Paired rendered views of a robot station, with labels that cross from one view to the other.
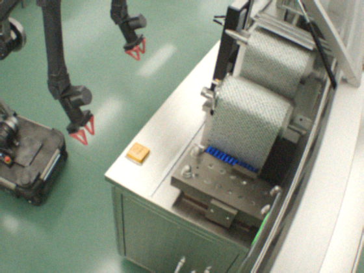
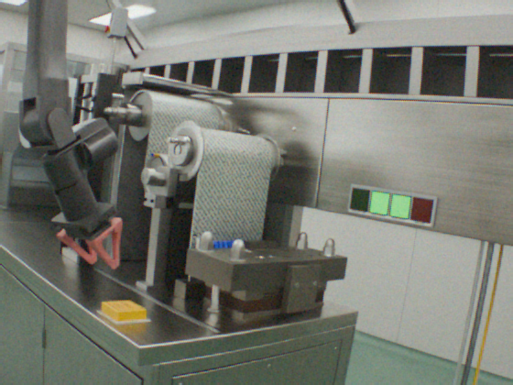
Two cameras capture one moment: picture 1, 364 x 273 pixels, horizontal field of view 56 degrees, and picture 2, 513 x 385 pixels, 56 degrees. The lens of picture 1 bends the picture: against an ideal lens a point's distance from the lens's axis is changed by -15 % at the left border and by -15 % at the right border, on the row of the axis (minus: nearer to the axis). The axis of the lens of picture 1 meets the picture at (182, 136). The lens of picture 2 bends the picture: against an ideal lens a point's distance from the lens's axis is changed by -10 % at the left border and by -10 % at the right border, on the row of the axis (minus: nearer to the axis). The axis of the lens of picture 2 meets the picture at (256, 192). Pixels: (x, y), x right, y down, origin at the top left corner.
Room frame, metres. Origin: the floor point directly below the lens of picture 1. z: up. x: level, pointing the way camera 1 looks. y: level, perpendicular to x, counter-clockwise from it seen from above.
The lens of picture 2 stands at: (0.30, 0.99, 1.24)
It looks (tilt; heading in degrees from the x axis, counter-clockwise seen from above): 3 degrees down; 295
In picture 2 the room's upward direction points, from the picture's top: 7 degrees clockwise
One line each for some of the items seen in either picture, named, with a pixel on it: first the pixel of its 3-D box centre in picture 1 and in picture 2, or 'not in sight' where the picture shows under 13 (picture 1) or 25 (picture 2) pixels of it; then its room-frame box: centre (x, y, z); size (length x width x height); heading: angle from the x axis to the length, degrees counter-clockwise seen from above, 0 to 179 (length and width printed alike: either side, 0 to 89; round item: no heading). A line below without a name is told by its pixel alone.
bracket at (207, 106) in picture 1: (208, 119); (156, 228); (1.07, -0.09, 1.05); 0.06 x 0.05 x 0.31; 70
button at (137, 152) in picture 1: (138, 152); (124, 311); (0.95, 0.16, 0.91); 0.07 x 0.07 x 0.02; 70
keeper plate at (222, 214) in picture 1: (220, 214); (301, 288); (0.70, -0.18, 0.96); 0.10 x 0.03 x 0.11; 70
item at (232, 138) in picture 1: (238, 142); (231, 212); (0.92, -0.20, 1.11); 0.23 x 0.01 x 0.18; 70
